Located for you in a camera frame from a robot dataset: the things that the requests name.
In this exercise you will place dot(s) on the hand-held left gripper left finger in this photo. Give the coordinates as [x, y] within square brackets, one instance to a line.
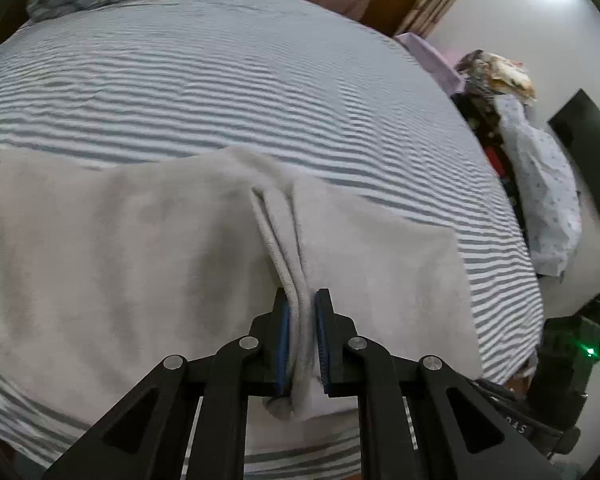
[282, 342]

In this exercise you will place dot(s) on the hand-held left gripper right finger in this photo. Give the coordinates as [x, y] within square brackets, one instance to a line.
[323, 342]

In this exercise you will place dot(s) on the white towel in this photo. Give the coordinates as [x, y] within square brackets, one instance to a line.
[130, 260]

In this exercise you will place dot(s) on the white dotted cover cloth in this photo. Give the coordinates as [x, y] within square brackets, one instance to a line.
[545, 185]

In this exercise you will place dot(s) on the striped bed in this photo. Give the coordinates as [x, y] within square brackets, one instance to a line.
[205, 75]

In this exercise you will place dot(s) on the stack of floral bedding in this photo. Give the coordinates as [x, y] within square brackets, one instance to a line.
[500, 75]

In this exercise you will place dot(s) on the purple cloth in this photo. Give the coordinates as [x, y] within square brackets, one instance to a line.
[432, 57]

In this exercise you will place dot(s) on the black wall panel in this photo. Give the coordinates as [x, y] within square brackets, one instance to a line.
[590, 150]

